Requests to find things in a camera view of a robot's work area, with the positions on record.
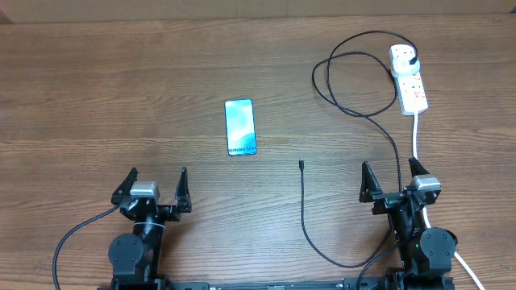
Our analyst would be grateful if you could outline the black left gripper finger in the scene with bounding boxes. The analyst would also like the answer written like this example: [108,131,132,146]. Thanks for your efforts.
[175,168,192,213]
[110,168,138,205]

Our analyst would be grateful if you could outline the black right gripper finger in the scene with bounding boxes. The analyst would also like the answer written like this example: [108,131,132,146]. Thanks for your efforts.
[359,161,383,203]
[408,157,429,177]

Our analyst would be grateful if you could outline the blue screen smartphone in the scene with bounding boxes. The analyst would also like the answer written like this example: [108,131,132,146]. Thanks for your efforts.
[224,99,257,156]

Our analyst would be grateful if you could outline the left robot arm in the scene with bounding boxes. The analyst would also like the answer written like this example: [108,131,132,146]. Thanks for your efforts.
[108,168,192,289]

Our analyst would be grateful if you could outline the white charger plug adapter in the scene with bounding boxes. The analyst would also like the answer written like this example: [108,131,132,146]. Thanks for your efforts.
[391,57,421,78]

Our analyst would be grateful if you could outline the white power strip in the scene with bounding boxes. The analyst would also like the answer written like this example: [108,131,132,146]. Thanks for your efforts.
[389,44,428,115]

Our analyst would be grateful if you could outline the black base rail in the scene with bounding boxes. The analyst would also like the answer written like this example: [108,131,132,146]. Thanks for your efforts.
[97,277,456,290]

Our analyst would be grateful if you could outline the white power strip cord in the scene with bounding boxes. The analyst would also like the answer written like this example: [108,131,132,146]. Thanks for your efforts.
[411,112,486,290]

